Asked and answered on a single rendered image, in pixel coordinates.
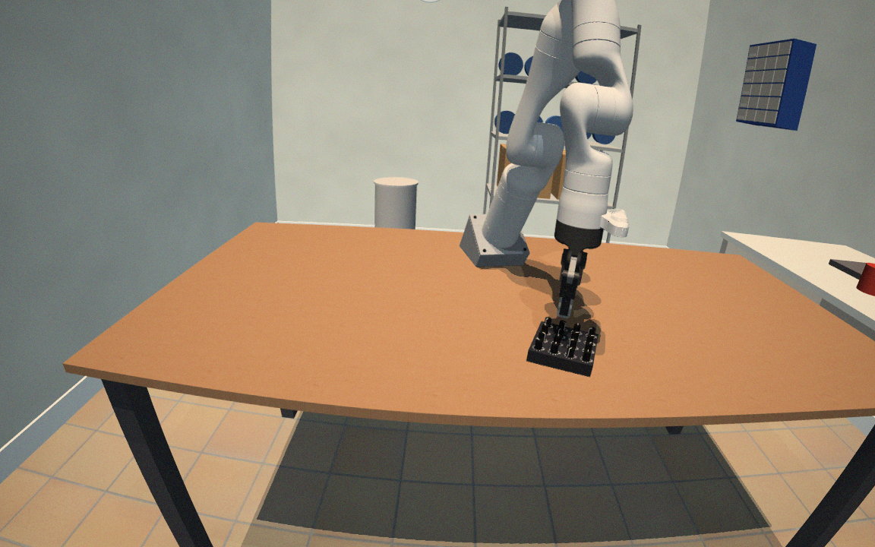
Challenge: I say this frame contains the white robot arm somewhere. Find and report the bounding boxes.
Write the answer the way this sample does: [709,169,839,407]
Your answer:
[482,0,633,248]

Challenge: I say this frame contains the black knob box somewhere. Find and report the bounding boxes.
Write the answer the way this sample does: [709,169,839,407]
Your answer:
[526,317,599,377]

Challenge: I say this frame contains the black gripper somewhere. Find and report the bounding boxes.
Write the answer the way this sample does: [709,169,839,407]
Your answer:
[554,220,604,318]

